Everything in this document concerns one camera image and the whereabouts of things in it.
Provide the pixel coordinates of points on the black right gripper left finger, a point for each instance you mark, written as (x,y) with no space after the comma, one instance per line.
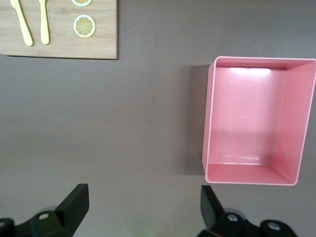
(71,209)

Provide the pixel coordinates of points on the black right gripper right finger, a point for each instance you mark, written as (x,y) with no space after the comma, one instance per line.
(212,212)

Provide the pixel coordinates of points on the pink plastic bin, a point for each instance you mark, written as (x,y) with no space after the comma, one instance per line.
(247,111)

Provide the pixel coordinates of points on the wooden cutting board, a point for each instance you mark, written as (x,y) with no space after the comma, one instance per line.
(61,45)

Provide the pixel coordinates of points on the yellow plastic knife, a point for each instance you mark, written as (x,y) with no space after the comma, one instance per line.
(26,34)

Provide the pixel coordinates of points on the yellow plastic fork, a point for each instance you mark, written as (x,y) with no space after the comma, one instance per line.
(44,29)

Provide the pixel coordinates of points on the lemon slice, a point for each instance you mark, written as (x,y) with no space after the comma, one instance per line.
(81,2)
(84,26)

